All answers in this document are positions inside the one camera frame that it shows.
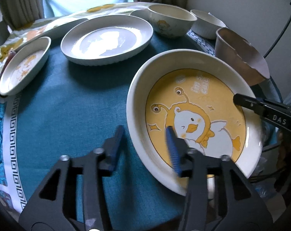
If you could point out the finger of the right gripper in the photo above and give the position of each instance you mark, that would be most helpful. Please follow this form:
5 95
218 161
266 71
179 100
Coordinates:
255 104

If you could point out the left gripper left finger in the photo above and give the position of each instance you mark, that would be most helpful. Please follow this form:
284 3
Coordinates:
71 196

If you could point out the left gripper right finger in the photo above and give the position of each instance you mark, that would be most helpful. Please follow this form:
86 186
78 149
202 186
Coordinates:
219 196

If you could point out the yellow duck cartoon plate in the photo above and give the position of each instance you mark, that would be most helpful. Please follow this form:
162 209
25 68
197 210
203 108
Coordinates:
192 92

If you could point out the duck with cap plate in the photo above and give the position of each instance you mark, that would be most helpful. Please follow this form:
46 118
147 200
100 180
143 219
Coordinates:
24 66

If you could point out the plain white ribbed plate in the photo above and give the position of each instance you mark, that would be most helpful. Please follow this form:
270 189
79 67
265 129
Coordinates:
106 40

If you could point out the brown chipped bowl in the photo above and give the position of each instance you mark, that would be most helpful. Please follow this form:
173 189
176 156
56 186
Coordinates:
237 52

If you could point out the teal patterned tablecloth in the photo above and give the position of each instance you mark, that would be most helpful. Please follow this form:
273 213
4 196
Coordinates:
71 109

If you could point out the small white ribbed bowl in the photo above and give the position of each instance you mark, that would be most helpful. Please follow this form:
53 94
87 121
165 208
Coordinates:
206 24

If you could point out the cream cartoon bowl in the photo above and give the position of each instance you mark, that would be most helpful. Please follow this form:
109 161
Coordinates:
170 21

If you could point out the floral quilt blanket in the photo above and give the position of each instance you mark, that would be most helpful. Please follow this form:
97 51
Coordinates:
57 27

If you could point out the left grey drape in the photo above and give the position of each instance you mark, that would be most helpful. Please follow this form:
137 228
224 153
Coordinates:
19 13

